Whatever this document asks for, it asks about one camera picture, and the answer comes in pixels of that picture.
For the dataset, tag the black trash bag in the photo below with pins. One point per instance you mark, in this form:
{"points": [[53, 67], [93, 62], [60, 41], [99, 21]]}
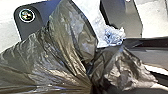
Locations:
{"points": [[50, 63]]}

